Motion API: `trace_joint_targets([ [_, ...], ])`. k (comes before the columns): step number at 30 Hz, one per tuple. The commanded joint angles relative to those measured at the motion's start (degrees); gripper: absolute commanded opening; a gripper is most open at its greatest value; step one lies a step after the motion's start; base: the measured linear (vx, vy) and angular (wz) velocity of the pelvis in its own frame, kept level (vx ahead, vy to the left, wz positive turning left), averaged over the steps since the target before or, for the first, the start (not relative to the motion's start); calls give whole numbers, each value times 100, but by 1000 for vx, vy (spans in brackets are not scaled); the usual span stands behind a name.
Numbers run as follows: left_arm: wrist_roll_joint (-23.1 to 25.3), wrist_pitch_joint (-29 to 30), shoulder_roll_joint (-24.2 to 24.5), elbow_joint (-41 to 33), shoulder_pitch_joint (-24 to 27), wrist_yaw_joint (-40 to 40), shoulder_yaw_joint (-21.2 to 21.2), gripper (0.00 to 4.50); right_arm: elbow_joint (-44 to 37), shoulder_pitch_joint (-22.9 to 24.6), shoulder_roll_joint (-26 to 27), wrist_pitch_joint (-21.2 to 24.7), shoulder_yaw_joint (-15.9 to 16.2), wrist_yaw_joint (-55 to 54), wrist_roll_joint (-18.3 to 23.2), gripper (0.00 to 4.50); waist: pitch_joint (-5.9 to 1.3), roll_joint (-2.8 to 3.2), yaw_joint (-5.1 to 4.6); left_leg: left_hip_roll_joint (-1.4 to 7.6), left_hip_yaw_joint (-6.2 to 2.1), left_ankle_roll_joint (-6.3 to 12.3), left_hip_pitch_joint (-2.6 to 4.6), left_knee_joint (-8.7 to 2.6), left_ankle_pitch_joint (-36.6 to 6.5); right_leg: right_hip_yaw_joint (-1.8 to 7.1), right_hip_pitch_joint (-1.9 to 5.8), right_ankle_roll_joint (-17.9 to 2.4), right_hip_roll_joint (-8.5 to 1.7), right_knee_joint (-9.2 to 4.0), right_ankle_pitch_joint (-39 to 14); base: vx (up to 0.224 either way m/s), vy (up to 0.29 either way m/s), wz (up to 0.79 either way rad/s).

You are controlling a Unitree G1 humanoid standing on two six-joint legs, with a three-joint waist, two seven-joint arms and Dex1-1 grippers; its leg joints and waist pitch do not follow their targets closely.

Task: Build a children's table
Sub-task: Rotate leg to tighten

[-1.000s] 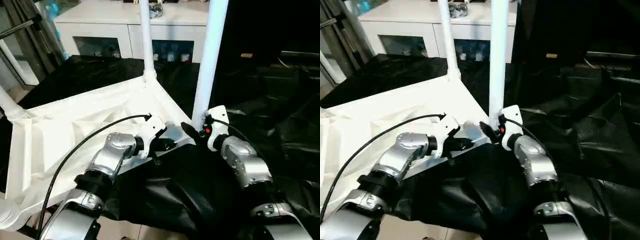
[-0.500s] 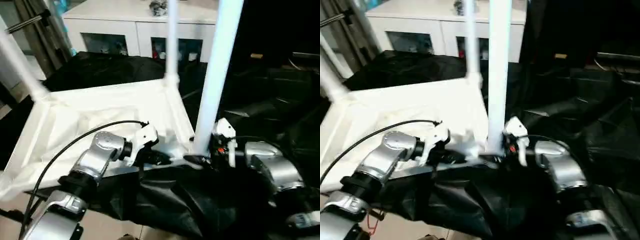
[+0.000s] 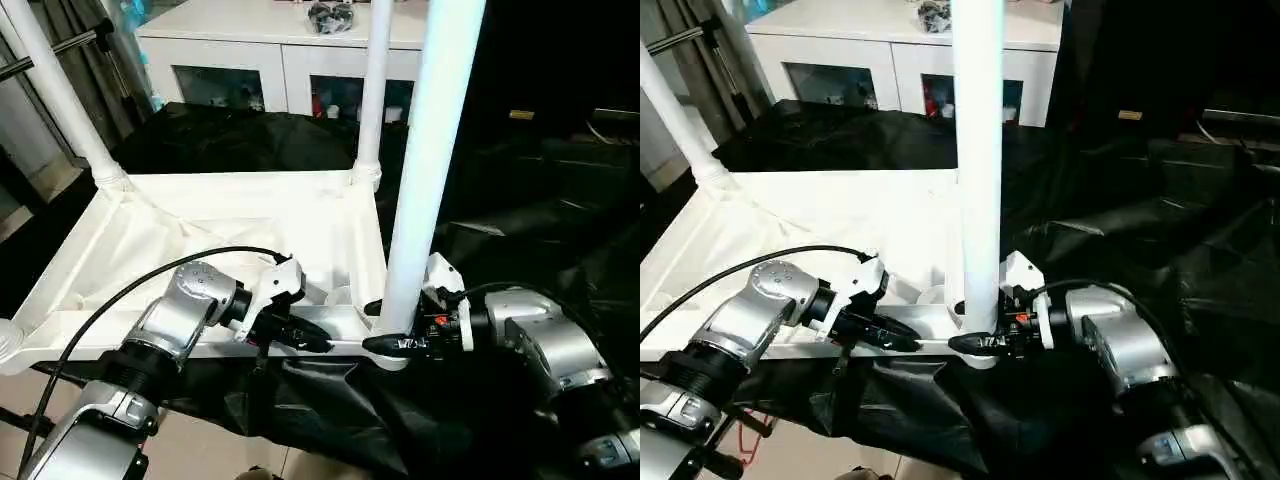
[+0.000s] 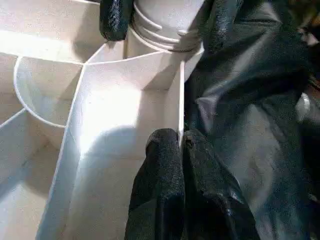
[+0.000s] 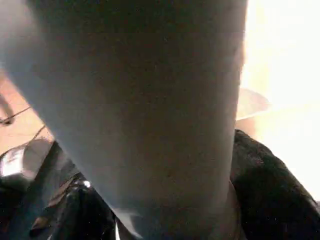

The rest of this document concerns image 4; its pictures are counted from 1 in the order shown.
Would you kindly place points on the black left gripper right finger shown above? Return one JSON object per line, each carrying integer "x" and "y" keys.
{"x": 215, "y": 200}

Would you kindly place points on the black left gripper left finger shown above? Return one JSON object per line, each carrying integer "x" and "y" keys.
{"x": 157, "y": 195}

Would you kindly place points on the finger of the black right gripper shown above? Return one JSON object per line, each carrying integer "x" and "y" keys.
{"x": 116, "y": 20}
{"x": 222, "y": 22}

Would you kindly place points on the white plastic table leg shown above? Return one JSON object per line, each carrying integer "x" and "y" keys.
{"x": 167, "y": 22}

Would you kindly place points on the white plastic table top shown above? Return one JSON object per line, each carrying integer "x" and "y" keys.
{"x": 115, "y": 100}

